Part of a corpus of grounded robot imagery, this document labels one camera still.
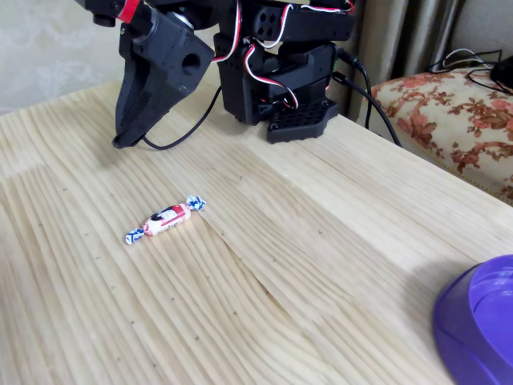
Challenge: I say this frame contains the purple plastic bowl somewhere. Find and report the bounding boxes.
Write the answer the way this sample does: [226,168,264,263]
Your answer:
[432,254,513,385]

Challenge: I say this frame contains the red white candy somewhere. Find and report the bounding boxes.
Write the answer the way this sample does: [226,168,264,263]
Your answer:
[125,194,208,246]

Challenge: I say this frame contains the thin black camera cable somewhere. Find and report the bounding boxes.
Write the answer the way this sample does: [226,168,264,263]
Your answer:
[142,85,224,152]

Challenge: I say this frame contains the floral upholstered sofa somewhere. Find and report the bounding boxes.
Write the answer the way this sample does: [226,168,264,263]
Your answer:
[370,67,513,205]

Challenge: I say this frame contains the black power cable with plug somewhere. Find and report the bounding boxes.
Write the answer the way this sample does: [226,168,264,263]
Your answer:
[336,47,374,130]
[331,71,403,148]

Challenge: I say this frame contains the beige curtain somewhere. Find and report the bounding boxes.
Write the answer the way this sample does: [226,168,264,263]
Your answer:
[348,0,468,129]

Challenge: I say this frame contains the thin white cable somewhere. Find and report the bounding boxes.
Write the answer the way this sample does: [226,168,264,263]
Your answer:
[442,47,496,70]

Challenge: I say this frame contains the black device on sofa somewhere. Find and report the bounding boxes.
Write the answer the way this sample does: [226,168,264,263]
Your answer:
[489,55,513,92]

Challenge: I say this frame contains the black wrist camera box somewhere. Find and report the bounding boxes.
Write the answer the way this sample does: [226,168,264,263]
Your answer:
[75,0,123,27]

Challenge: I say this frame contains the red white black servo wire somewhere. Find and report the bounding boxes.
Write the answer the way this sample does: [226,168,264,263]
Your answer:
[242,2,296,50]
[242,37,301,111]

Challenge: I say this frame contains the red tape strip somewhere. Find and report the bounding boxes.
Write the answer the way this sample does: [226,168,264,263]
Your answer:
[118,0,144,23]

